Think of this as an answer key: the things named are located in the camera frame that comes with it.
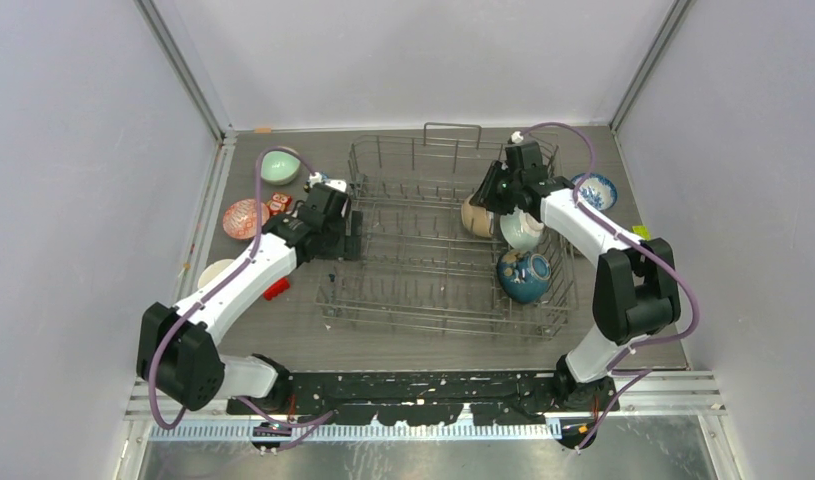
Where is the grey wire dish rack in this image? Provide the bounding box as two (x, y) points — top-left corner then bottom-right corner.
(316, 123), (579, 340)

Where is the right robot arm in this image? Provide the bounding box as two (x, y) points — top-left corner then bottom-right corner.
(470, 140), (681, 411)

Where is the red owl toy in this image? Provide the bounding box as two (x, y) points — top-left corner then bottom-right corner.
(266, 192), (293, 216)

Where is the red toy block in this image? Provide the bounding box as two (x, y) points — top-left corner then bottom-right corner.
(262, 277), (291, 301)

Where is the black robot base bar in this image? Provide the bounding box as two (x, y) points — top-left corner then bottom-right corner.
(226, 360), (615, 447)

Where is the beige bowl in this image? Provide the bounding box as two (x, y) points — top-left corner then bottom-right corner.
(197, 259), (234, 289)
(460, 195), (495, 239)

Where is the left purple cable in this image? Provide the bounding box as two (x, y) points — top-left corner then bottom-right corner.
(147, 148), (335, 452)

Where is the pale green celadon bowl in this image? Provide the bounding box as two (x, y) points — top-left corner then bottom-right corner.
(256, 148), (302, 186)

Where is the dark teal painted bowl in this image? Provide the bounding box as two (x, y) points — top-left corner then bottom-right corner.
(496, 249), (552, 304)

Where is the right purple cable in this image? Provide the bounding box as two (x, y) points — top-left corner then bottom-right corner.
(519, 121), (701, 452)

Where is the purple cable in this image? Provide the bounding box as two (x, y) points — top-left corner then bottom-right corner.
(147, 148), (335, 452)
(519, 121), (701, 452)

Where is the green blue toy car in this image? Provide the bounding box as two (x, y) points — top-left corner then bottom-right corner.
(632, 225), (651, 240)

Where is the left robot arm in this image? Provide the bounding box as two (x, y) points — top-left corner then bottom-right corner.
(136, 179), (350, 429)

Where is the light green striped bowl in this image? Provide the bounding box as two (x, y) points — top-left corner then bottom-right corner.
(499, 209), (544, 251)

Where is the blue floral white bowl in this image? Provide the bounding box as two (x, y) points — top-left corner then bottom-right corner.
(571, 173), (618, 211)

